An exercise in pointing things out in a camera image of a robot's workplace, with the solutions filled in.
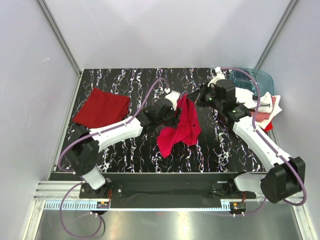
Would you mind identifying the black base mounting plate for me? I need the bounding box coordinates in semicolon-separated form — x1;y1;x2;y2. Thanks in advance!
79;172;256;203

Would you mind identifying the left aluminium frame post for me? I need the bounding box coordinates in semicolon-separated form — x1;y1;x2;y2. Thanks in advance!
35;0;83;78

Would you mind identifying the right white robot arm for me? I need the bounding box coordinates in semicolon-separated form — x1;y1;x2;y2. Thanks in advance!
187;79;307;205

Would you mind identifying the aluminium frame post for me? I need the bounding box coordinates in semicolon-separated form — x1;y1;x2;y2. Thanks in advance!
35;0;83;78
254;0;300;70

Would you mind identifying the bright pink-red t-shirt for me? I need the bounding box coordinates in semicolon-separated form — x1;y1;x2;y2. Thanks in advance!
157;94;202;158

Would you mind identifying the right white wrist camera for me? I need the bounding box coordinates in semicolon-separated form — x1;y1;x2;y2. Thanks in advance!
207;67;226;87

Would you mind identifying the white black printed t-shirt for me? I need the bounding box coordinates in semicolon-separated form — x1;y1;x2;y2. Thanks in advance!
235;87;273;113

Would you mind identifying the white slotted cable duct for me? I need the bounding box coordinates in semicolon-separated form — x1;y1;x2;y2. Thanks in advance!
44;198;231;212

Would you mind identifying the red t-shirt under pile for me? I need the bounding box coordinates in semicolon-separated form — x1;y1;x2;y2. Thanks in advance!
263;122;274;132

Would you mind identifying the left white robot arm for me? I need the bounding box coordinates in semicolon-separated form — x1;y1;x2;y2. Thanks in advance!
63;92;182;190

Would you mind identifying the white folded t-shirt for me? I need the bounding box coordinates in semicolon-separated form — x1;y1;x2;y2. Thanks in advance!
255;95;282;130

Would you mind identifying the blue transparent plastic bin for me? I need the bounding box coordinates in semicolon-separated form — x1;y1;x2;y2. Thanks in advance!
228;67;274;96

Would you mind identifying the dusty pink folded t-shirt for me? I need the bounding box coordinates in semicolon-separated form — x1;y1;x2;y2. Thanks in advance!
250;96;276;123

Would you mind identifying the right aluminium frame post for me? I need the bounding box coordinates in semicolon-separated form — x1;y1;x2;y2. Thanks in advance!
254;0;300;70

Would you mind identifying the folded dark red t-shirt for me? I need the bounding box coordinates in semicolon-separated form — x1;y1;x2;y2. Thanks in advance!
73;88;131;129

